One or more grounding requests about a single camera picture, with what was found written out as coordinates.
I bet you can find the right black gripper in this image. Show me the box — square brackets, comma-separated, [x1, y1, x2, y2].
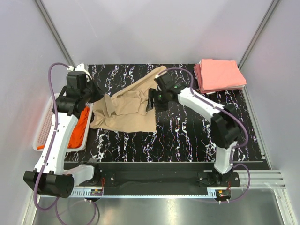
[146, 88, 169, 113]

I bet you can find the beige t shirt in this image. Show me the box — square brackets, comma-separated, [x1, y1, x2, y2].
[90, 66, 166, 133]

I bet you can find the white plastic laundry basket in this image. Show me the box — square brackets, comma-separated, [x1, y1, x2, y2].
[32, 97, 93, 152]

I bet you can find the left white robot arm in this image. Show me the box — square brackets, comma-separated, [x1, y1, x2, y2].
[23, 70, 104, 198]

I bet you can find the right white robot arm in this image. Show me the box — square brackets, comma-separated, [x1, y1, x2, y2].
[146, 73, 240, 186]

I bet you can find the folded pink t shirt stack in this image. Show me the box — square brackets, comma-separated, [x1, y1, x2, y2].
[194, 59, 247, 94]

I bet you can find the orange t shirt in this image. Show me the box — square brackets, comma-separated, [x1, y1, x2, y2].
[40, 106, 90, 149]

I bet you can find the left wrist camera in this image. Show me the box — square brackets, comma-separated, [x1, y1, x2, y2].
[67, 63, 93, 82]

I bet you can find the left aluminium frame post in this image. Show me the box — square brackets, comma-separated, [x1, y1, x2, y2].
[33, 0, 76, 68]

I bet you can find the aluminium frame post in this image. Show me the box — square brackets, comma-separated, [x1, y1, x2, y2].
[238, 0, 281, 69]
[33, 0, 76, 68]

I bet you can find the white slotted cable duct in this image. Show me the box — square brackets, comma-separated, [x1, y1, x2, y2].
[70, 188, 217, 199]

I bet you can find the right aluminium frame post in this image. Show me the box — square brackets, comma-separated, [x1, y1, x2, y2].
[238, 0, 281, 69]

